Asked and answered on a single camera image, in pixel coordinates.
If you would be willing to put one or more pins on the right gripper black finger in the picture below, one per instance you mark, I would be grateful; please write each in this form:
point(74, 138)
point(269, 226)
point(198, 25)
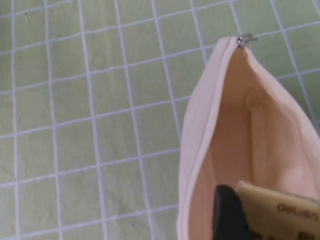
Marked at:
point(230, 215)

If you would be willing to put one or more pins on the beige rectangular eraser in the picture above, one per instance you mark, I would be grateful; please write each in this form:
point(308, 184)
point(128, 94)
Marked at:
point(287, 212)

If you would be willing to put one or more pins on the cream fabric pencil case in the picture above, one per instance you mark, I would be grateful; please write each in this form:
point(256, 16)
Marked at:
point(200, 130)

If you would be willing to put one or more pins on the green white-grid table mat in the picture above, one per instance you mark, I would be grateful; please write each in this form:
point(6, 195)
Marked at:
point(75, 100)

